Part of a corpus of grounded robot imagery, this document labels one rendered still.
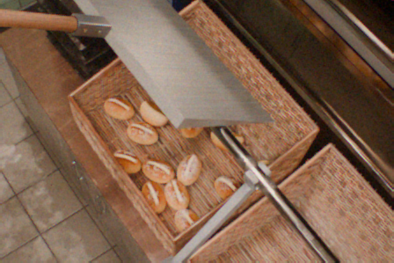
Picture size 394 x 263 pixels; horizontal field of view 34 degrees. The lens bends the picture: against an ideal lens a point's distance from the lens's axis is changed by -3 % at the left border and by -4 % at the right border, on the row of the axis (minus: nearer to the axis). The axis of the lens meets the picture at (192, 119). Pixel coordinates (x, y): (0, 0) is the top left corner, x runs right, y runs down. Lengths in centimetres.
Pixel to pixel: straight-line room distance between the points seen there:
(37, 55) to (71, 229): 70
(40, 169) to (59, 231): 28
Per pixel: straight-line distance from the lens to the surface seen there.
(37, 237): 257
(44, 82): 219
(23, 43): 230
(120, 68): 199
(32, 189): 266
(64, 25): 128
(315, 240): 128
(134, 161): 194
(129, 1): 160
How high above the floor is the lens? 236
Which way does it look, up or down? 59 degrees down
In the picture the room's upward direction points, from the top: 1 degrees clockwise
